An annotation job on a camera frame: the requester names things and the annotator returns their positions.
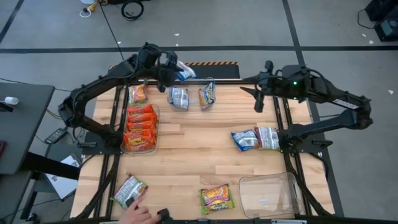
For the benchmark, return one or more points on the black power adapter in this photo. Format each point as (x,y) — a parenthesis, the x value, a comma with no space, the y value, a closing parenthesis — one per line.
(56,135)

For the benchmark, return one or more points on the black equipment case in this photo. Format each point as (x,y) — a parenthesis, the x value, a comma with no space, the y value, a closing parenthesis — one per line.
(388,29)
(382,9)

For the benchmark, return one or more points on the small black device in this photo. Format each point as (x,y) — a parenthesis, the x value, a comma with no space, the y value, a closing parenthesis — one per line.
(164,215)

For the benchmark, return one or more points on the black mat with hazard stripe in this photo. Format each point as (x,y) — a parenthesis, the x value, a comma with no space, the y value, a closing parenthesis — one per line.
(217,72)

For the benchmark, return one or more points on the silver red packet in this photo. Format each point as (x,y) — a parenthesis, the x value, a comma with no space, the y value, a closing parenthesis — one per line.
(124,193)

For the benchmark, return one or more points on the dark grey desk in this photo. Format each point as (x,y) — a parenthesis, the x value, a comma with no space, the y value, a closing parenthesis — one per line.
(21,130)

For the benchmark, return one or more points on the white light bar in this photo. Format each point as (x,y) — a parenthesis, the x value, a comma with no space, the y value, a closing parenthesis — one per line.
(109,222)
(289,221)

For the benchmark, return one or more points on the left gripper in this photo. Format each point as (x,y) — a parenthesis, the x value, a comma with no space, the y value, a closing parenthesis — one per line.
(168,74)

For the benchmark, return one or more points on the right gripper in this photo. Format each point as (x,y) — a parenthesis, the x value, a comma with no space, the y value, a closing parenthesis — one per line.
(269,84)

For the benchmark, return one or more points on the black metal table frame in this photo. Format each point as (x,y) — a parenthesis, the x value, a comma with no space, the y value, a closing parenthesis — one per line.
(230,82)

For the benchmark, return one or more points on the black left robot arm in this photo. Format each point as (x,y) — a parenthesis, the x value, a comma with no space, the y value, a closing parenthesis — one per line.
(93,85)

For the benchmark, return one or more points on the white printed box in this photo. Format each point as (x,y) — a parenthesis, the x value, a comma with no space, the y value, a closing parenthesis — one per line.
(62,183)

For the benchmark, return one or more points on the black desk leg frame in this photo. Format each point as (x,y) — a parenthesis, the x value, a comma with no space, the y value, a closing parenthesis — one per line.
(49,165)

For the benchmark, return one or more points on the dark red item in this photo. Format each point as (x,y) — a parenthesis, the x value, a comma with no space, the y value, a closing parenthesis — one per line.
(1,148)

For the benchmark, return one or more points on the person's hand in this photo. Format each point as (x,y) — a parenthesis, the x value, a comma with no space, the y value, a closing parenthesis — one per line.
(136,214)

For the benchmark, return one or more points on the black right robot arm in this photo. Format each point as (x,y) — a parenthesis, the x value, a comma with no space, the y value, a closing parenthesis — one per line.
(339,98)

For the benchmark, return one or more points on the clear plastic bin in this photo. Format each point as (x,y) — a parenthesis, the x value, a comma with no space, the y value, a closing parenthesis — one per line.
(146,152)
(267,193)
(194,102)

